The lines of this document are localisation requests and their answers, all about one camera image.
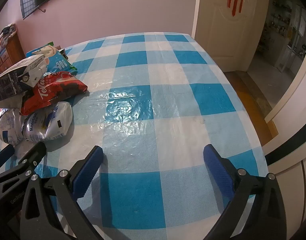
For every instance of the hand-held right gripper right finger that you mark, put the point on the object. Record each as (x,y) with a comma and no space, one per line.
(218,175)

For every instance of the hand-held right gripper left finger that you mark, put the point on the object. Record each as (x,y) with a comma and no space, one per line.
(88,171)

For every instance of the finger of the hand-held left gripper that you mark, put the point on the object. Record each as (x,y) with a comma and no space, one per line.
(3,156)
(34,152)

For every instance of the white foil snack bag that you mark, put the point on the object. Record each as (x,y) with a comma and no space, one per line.
(8,127)
(55,120)

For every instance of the red snack bag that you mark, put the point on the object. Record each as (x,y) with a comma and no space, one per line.
(55,87)

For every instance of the white milk carton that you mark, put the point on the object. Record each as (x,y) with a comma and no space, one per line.
(15,80)

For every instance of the blue cow print snack bag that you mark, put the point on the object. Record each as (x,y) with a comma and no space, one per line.
(59,62)

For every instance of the dark brown wrapper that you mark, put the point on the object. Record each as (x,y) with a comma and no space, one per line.
(63,53)

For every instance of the white cabinet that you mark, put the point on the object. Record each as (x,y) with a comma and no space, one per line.
(290,187)

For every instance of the blue white checked tablecloth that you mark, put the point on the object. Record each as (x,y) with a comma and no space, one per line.
(168,105)

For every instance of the brown wooden dresser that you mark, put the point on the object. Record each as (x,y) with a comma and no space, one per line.
(10,52)

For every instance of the pile of folded blankets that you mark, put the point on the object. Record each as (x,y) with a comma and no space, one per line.
(4,36)

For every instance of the white door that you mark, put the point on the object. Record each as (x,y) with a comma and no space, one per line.
(230,35)

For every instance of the cluttered shelf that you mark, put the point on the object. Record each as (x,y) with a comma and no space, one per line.
(277,27)

